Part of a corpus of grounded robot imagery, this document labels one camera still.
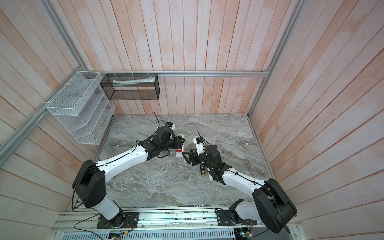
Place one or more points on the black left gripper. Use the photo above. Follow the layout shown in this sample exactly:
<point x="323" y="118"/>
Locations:
<point x="176" y="140"/>

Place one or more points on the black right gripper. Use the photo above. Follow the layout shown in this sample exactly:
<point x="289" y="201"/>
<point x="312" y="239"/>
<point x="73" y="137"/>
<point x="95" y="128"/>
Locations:
<point x="192" y="156"/>

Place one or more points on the white remote with green screen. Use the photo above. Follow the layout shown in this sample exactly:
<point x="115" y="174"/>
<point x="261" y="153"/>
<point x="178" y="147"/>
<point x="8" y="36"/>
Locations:
<point x="180" y="145"/>

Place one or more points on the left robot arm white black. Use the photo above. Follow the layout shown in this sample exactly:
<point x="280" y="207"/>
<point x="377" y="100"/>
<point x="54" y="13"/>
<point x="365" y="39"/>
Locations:
<point x="90" y="182"/>

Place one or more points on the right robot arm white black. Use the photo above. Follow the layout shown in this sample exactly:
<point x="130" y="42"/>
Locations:
<point x="270" y="204"/>

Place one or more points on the white paper in basket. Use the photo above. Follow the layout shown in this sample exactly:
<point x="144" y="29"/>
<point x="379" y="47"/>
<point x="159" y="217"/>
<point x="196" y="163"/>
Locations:
<point x="146" y="82"/>

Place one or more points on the green circuit board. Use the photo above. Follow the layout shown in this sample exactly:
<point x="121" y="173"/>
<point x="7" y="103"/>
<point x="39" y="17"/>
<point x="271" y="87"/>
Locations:
<point x="115" y="236"/>

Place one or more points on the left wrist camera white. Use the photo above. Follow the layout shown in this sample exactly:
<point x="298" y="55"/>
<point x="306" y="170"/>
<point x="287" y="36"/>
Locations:
<point x="170" y="125"/>

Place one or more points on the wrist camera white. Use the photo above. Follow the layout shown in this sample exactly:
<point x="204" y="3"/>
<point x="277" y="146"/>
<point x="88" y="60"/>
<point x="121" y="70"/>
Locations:
<point x="170" y="125"/>
<point x="199" y="142"/>

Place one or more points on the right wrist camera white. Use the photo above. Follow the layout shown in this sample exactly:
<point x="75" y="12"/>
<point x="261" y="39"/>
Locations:
<point x="199" y="142"/>

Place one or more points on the aluminium mounting rail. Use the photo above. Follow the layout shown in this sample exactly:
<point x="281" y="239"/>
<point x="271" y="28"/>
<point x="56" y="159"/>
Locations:
<point x="162" y="218"/>

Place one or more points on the black mesh wall basket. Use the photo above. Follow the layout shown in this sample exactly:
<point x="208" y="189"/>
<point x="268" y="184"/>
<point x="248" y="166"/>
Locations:
<point x="127" y="87"/>

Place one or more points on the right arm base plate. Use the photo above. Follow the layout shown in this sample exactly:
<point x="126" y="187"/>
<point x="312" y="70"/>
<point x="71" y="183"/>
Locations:
<point x="230" y="218"/>

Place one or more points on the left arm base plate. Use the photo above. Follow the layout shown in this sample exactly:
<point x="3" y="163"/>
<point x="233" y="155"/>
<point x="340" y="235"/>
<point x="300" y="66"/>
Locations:
<point x="121" y="220"/>

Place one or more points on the white mesh wall shelf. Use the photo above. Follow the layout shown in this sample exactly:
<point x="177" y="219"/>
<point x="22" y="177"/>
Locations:
<point x="83" y="111"/>

